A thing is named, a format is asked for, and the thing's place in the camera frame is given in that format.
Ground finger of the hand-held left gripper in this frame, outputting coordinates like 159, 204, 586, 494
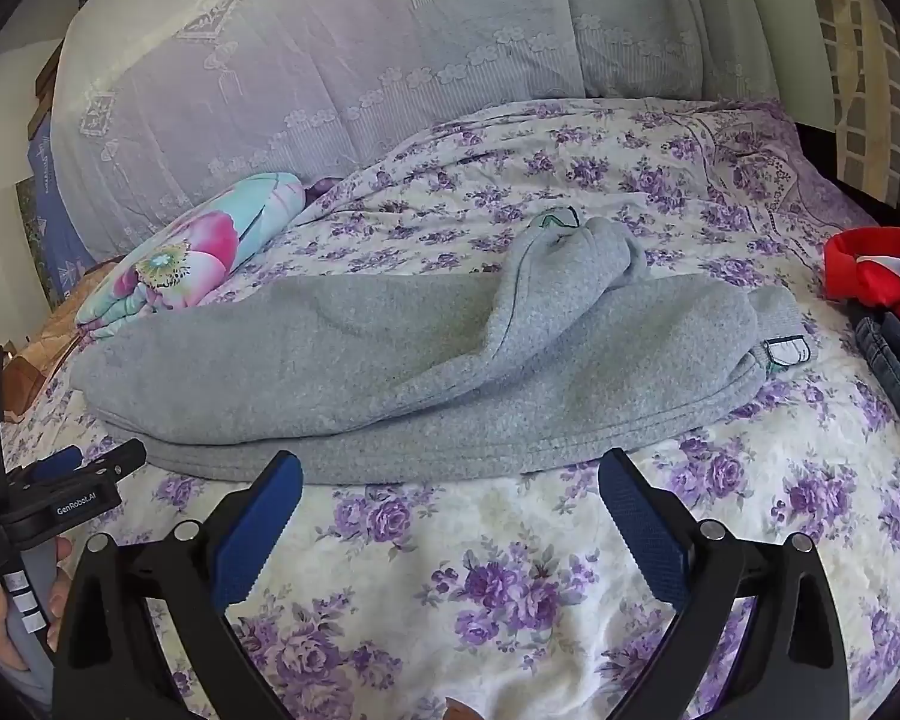
26, 441, 147, 509
30, 446, 83, 479

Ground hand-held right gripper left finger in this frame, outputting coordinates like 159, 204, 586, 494
51, 450, 305, 720

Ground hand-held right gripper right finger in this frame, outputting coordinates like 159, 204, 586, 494
598, 448, 850, 720

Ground grey sweatshirt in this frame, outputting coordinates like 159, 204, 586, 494
70, 214, 818, 485

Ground person's left hand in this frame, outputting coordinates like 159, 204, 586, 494
0, 536, 76, 676

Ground brown satin pillow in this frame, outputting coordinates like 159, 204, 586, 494
4, 300, 83, 421

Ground purple floral bedspread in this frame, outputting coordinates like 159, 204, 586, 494
0, 97, 900, 720

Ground folded turquoise floral quilt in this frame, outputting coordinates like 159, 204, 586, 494
75, 172, 307, 342

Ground blue jeans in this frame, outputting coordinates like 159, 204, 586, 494
847, 304, 900, 458

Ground red blue clothes pile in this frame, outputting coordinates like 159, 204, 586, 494
825, 227, 900, 312

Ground beige patterned curtain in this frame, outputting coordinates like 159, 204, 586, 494
799, 0, 900, 211

